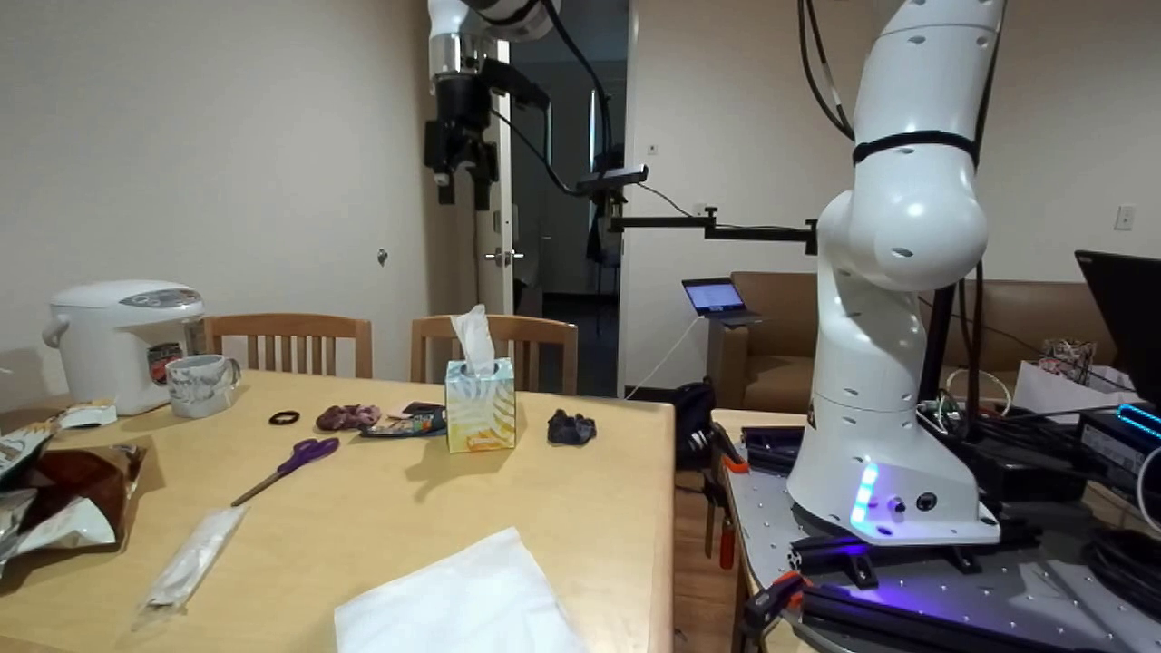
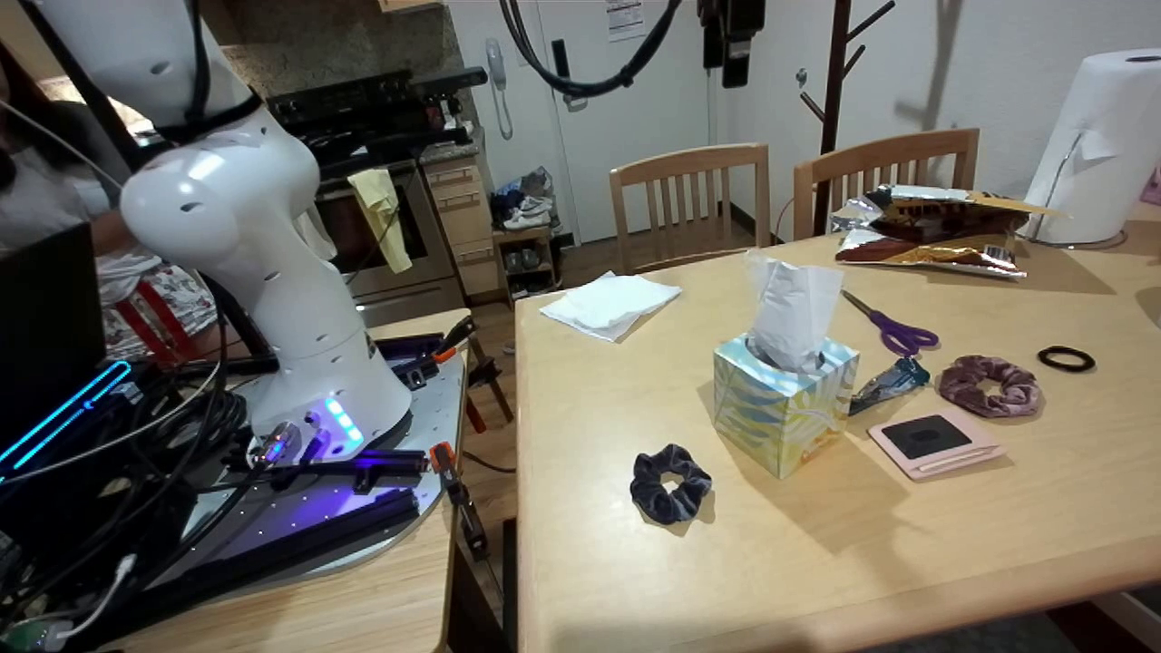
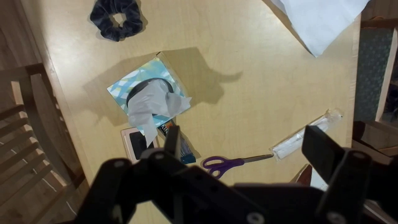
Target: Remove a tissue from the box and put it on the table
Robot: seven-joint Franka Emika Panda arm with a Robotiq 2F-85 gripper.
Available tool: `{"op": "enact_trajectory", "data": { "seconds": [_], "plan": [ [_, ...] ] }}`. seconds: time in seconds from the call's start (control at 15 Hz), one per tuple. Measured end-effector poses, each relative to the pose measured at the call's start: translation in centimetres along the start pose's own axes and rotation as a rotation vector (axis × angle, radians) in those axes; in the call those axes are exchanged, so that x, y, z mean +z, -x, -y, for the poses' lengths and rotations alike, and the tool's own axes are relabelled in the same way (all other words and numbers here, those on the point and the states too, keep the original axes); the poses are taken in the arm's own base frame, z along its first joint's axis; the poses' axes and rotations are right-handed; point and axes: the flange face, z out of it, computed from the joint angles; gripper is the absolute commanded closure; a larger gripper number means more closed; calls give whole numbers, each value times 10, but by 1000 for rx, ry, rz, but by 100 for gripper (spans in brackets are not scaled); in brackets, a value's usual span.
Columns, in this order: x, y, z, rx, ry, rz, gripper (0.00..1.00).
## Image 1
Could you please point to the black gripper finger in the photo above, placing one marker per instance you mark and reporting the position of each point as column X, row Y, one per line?
column 441, row 163
column 484, row 163

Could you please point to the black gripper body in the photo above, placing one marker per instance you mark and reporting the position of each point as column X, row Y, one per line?
column 465, row 100

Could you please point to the pastel patterned tissue box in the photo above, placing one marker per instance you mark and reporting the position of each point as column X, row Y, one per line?
column 480, row 411

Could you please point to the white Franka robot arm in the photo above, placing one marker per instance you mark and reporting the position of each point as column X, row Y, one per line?
column 871, row 421

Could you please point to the wooden chair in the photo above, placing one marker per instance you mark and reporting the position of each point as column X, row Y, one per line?
column 544, row 328
column 290, row 324

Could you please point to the small blue screen tablet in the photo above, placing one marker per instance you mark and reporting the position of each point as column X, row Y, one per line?
column 712, row 295

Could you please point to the dark teal wrapper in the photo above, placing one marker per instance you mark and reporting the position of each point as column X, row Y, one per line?
column 399, row 426

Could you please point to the maroon scrunchie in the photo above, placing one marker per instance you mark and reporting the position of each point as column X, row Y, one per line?
column 344, row 418

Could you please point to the black scrunchie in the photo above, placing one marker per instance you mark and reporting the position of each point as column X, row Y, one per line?
column 569, row 431

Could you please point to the brown sofa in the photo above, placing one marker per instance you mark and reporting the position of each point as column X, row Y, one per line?
column 774, row 349

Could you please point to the white electric water boiler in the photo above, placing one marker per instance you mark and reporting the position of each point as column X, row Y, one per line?
column 115, row 349

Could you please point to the orange black clamp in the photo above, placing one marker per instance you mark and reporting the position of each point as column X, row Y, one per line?
column 774, row 599
column 727, row 483

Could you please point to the black plastic tray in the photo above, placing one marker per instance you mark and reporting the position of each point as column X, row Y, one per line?
column 774, row 451

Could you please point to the small white wrapper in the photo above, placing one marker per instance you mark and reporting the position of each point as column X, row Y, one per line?
column 84, row 418

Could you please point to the white folded napkin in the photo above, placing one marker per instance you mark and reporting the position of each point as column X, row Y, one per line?
column 459, row 605

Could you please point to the clear plastic utensil packet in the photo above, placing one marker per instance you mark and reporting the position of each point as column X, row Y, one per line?
column 192, row 561

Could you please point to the silver foil snack bag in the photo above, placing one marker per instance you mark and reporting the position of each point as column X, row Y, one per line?
column 19, row 447

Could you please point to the crumpled silver white bag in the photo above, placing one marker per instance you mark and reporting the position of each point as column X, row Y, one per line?
column 66, row 528

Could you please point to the white papers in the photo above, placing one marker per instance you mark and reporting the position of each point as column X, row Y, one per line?
column 1054, row 392

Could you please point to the black monitor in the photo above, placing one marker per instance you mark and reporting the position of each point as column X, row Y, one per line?
column 1131, row 314

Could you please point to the small black wall hook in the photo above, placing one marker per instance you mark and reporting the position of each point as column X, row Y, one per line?
column 381, row 255

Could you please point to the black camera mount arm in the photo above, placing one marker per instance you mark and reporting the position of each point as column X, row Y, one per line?
column 747, row 231

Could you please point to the white wall outlet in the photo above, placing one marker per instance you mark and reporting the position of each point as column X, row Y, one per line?
column 1123, row 218

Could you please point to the grey metal base plate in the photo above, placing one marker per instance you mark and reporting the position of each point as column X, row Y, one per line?
column 965, row 599

